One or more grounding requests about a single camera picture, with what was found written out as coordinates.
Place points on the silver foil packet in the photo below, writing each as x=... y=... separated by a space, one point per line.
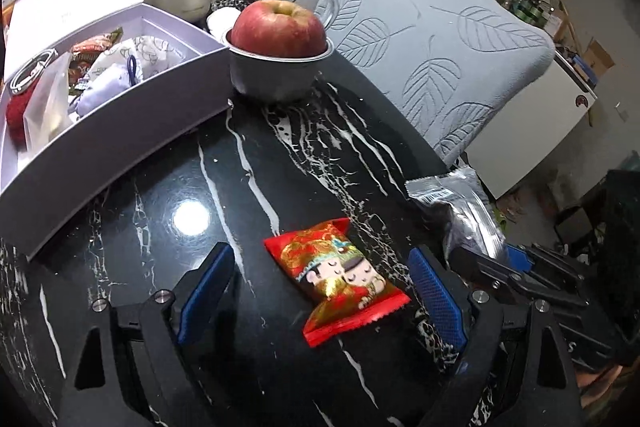
x=460 y=207

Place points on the large leaf pattern cushion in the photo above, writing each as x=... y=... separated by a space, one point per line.
x=425 y=47

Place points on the lilac gift box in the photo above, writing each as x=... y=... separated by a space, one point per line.
x=125 y=142

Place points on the white cabinet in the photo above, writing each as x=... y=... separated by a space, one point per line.
x=540 y=127

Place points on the white patterned cloth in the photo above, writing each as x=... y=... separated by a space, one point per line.
x=150 y=52

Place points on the person's right hand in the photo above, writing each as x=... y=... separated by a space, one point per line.
x=600 y=382

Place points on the cardboard box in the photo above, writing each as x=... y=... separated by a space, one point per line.
x=597 y=57

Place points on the colourful snack packet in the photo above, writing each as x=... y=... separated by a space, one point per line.
x=92 y=49

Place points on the clear bag of nuts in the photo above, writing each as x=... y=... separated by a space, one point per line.
x=47 y=104

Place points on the white paper roll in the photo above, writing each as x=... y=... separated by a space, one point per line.
x=220 y=19

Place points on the red apple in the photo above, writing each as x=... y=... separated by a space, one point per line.
x=278 y=29

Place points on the grey bowl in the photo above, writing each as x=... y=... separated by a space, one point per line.
x=272 y=77

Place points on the white floral pouch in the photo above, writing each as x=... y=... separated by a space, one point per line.
x=107 y=83

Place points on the red fluffy scrunchie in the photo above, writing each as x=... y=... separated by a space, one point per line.
x=17 y=114

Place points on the red cartoon candy packet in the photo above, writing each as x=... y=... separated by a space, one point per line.
x=335 y=277

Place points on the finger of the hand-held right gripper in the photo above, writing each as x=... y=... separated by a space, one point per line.
x=480 y=272
x=520 y=258

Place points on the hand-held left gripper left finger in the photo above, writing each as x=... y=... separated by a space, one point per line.
x=205 y=292

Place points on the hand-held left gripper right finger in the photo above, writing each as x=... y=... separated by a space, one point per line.
x=437 y=297

